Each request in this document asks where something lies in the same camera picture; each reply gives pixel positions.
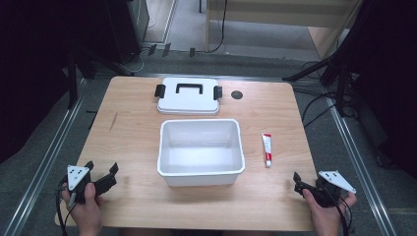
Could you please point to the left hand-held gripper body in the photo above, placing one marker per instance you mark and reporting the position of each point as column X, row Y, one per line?
column 78, row 178

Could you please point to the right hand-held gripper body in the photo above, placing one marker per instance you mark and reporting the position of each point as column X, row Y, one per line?
column 329, row 191

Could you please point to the person's right hand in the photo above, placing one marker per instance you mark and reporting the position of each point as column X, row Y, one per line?
column 327, row 219

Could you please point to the person's left hand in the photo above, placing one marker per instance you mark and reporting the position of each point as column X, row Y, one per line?
column 86, row 214

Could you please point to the white and red tube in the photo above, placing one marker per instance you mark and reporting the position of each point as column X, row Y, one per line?
column 267, row 149

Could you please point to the black stand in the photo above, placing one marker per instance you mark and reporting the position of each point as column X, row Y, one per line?
column 72, row 78
column 339, row 70

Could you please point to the white plastic storage box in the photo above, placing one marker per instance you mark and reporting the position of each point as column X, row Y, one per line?
column 200, row 150

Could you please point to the round black table grommet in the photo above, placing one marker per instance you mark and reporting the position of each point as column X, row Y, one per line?
column 237, row 95

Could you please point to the black curtain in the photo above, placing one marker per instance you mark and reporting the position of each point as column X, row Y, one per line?
column 390, row 82
column 29, row 65

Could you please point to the black cabinet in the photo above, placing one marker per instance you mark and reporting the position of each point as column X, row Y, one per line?
column 128, row 26

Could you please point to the light wooden bench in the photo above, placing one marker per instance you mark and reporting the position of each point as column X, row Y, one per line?
column 278, row 13

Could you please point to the aluminium floor rail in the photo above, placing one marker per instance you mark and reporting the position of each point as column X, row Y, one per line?
column 359, row 164
column 42, row 167

